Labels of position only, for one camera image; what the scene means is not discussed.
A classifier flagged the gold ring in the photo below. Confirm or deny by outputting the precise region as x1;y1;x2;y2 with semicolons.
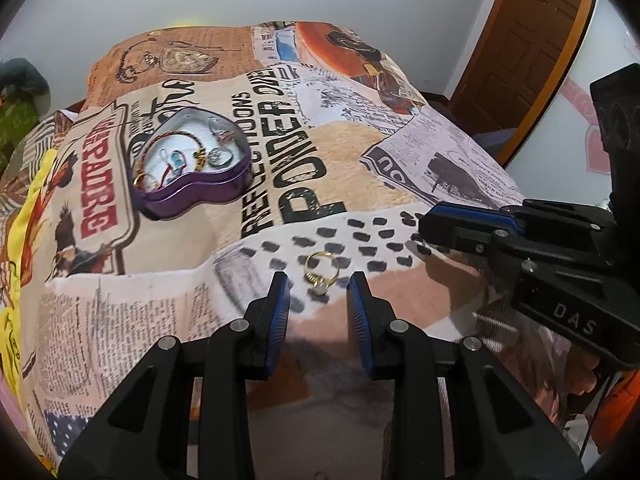
302;250;342;297

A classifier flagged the red gold braided bracelet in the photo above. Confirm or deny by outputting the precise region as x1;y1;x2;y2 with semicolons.
133;129;208;192

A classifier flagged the purple heart-shaped tin box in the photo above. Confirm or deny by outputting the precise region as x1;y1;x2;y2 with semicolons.
131;107;253;220

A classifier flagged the white sliding wardrobe door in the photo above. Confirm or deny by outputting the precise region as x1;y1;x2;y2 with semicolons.
506;0;639;205

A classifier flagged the brown wooden door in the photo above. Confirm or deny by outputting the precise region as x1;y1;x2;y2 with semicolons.
449;0;596;166

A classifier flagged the yellow cloth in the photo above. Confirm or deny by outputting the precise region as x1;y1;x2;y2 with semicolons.
1;148;58;399

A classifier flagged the silver pendant in tin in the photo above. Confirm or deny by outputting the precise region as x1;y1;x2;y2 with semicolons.
206;148;234;168

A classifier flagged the printed newspaper-pattern blanket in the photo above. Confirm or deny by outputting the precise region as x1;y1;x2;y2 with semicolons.
20;22;564;479

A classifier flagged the striped patchwork quilt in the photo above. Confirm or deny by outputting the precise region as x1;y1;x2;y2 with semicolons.
1;110;78;216

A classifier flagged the green patterned cloth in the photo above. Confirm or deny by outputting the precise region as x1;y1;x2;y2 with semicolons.
0;99;39;171

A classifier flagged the grey plush pillow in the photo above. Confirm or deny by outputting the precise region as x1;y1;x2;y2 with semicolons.
1;58;51;115

